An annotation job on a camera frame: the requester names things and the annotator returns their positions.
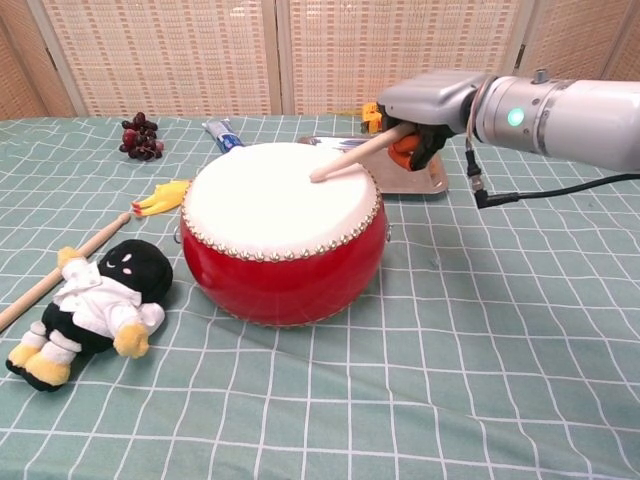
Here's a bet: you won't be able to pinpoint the red drum white skin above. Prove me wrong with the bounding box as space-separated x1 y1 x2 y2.
178 142 394 329

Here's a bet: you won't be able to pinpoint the black arm cable with plug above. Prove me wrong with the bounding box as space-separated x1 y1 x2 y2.
464 119 640 210

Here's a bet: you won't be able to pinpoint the woven folding screen panel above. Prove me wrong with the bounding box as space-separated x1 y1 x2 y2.
0 0 81 121
503 0 639 84
275 0 532 117
29 0 281 119
599 19 640 84

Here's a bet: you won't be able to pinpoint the yellow rubber chicken toy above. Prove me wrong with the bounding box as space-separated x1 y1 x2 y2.
130 179 195 219

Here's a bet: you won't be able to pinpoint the green checked tablecloth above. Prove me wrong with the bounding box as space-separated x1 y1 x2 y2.
0 113 640 480

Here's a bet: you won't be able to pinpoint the black plush doll white shirt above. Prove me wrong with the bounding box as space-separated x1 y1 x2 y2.
5 238 175 392

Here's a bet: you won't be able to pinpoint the dark purple grape bunch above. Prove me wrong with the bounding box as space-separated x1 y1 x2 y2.
118 111 165 162

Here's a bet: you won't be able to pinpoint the wooden drumstick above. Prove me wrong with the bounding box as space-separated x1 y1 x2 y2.
0 212 132 334
308 124 416 182

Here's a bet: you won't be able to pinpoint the yellow tape measure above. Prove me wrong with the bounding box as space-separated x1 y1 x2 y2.
334 102 386 135

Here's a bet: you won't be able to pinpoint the silver metal tray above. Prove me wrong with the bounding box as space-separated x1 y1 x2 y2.
297 134 450 201

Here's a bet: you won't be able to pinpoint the blue white toothpaste tube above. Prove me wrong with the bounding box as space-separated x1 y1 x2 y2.
201 118 246 154

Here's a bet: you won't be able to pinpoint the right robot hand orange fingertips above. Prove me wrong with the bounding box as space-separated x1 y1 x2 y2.
375 71 494 172

